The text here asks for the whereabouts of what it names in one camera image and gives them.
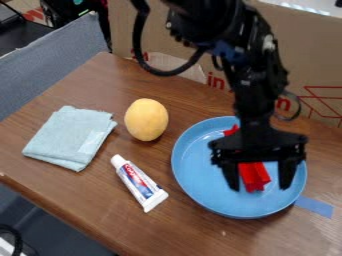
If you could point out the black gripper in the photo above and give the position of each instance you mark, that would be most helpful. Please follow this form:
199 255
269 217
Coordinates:
257 143

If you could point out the red star-shaped bar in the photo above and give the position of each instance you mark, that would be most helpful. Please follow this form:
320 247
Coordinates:
253 176

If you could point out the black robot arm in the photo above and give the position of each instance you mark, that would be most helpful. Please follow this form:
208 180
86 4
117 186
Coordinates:
232 32

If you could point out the blue plate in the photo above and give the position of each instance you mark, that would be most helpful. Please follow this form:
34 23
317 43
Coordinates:
203 182

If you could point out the blue tape strip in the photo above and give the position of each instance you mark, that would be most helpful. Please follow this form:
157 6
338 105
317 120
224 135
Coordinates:
315 206

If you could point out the white toothpaste tube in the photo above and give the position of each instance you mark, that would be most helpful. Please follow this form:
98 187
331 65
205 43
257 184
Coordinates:
144 189

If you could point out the yellow round fruit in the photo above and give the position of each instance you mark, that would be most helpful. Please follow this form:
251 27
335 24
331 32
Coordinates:
145 119

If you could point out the brown cardboard box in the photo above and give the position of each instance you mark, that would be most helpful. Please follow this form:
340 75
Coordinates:
309 48

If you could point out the light blue folded cloth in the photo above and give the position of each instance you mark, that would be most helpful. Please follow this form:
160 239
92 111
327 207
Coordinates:
69 138

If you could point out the grey fabric partition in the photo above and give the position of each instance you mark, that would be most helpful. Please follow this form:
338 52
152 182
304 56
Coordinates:
32 68

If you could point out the black device in background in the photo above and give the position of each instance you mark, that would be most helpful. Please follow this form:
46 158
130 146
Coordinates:
62 11

